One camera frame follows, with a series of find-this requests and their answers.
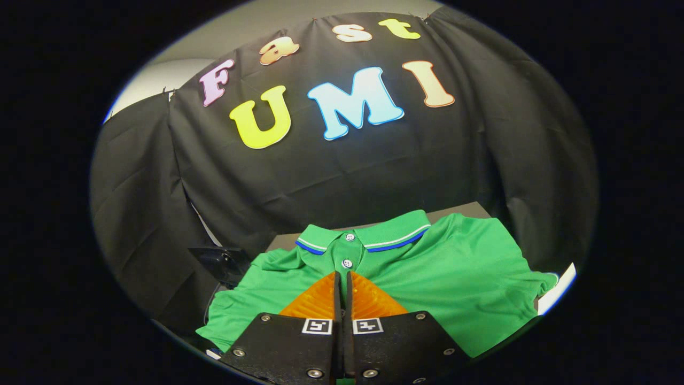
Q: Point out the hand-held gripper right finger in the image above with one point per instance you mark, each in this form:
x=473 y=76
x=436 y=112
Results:
x=401 y=342

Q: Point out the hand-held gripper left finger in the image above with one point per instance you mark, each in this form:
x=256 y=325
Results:
x=288 y=342

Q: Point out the green polo shirt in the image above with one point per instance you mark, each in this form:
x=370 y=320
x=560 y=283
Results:
x=459 y=267

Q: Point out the beige cabinet with dark top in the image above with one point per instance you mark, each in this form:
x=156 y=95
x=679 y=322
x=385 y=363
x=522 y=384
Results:
x=465 y=209

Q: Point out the white flat board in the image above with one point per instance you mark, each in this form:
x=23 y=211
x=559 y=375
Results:
x=558 y=291

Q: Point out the black backdrop cloth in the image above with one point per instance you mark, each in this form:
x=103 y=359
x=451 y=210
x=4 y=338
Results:
x=347 y=171

